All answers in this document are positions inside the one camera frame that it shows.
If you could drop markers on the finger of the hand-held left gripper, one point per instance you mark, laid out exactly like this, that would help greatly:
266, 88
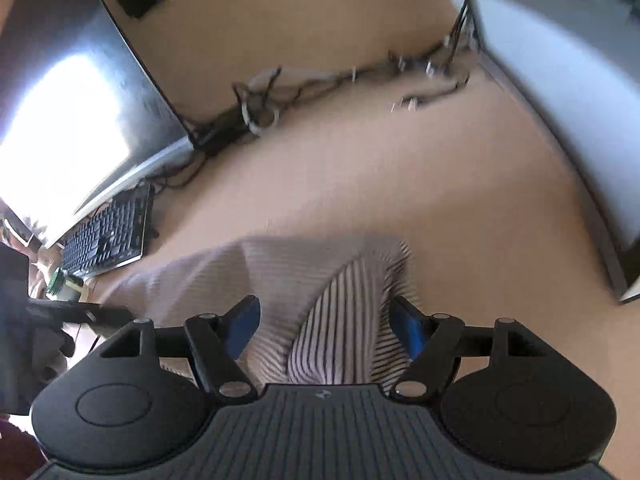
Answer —
87, 314

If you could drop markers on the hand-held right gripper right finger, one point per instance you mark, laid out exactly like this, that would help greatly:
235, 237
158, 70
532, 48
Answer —
406, 327

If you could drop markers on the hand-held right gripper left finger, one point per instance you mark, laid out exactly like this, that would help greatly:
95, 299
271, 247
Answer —
246, 321

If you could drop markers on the striped beige garment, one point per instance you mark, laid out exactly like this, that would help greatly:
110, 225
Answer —
320, 300

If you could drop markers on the small green white item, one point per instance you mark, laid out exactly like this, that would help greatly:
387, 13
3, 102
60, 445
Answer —
62, 284

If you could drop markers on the black keyboard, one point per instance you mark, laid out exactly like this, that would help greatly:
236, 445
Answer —
107, 235

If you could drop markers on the dark red clothing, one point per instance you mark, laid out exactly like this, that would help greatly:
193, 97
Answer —
12, 452

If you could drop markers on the black computer monitor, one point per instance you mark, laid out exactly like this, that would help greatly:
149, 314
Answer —
75, 100

